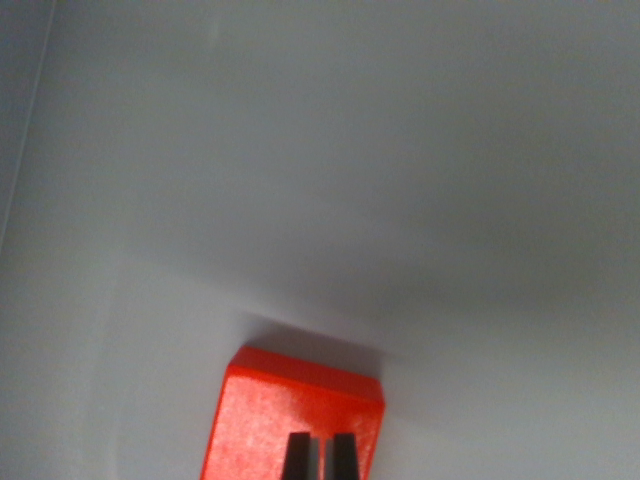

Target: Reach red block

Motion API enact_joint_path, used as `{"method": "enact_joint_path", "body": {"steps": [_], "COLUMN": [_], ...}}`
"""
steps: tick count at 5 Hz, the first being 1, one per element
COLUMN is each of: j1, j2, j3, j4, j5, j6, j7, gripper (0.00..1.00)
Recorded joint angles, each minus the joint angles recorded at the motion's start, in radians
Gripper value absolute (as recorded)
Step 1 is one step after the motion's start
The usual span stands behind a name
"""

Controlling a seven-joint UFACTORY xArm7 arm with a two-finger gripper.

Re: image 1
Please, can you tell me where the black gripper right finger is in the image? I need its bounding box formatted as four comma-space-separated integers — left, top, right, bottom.
324, 432, 362, 480

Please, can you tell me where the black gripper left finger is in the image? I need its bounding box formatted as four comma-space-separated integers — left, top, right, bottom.
280, 432, 321, 480

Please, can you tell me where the white plastic tray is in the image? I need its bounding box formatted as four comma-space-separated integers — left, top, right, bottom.
0, 0, 640, 480

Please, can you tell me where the red wooden cube block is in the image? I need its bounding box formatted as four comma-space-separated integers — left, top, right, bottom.
199, 345, 387, 480

